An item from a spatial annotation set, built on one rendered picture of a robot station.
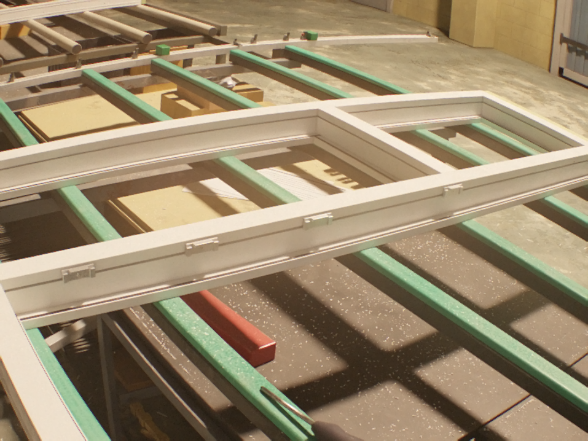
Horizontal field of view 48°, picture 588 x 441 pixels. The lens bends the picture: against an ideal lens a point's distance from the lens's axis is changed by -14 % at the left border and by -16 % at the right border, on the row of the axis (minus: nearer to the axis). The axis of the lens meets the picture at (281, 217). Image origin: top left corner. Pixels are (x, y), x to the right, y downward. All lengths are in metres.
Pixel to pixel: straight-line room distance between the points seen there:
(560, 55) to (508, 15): 0.93
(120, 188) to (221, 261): 0.46
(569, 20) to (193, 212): 6.30
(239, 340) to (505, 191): 0.58
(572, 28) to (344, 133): 6.29
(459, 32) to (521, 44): 0.76
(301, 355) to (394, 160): 0.40
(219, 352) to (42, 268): 0.25
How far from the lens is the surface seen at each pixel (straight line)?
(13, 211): 1.40
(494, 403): 1.35
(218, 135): 1.49
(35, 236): 2.38
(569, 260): 3.40
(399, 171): 1.43
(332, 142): 1.58
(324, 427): 0.78
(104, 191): 1.46
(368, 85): 2.22
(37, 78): 2.16
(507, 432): 1.29
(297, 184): 1.96
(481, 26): 8.21
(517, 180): 1.48
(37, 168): 1.35
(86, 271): 0.95
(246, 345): 1.34
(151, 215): 1.76
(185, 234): 1.03
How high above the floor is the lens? 1.40
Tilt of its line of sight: 25 degrees down
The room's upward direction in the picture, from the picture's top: 5 degrees clockwise
